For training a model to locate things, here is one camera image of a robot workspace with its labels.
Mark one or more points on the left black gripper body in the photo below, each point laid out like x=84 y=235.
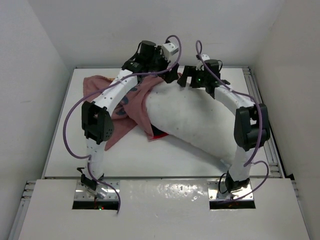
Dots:
x=158 y=64

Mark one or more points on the white pillow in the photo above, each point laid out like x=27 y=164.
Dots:
x=193 y=116

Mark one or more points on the pink patterned pillowcase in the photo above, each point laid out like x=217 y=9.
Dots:
x=132 y=111

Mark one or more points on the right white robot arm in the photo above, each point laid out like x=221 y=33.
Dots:
x=251 y=126

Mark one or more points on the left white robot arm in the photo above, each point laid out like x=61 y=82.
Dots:
x=96 y=116

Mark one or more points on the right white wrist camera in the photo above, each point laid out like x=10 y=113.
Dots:
x=201 y=58

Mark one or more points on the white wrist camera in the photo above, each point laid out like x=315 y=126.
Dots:
x=201 y=58
x=169 y=50

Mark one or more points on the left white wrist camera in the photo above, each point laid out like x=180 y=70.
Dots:
x=169 y=50

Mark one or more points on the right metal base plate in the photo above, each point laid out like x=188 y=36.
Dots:
x=217 y=191

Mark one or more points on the metal base plate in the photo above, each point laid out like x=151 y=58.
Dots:
x=103 y=193
x=217 y=191

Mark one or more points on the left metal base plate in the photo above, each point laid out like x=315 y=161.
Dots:
x=103 y=193

